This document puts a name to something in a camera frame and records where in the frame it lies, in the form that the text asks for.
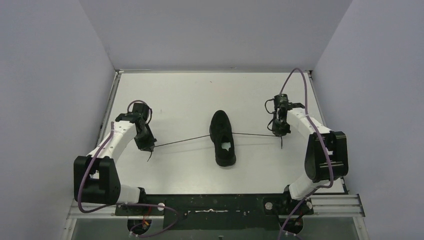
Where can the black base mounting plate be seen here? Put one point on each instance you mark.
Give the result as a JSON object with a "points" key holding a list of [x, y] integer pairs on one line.
{"points": [[267, 211]]}

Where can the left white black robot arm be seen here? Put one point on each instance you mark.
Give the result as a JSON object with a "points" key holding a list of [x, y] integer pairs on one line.
{"points": [[95, 176]]}

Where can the black shoelace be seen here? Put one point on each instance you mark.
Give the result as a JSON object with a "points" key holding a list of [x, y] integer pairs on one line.
{"points": [[204, 136]]}

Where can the aluminium frame rail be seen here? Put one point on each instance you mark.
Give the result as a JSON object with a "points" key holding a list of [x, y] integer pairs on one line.
{"points": [[335, 217]]}

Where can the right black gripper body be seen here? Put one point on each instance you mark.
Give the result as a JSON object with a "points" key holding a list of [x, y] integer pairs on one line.
{"points": [[280, 127]]}

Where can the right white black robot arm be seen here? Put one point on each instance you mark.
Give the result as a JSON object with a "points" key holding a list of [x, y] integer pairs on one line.
{"points": [[326, 156]]}

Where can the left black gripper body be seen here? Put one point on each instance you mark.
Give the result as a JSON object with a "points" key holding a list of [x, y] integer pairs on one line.
{"points": [[146, 139]]}

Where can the black sneaker shoe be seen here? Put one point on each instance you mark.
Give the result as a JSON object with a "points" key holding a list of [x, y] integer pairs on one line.
{"points": [[220, 131]]}

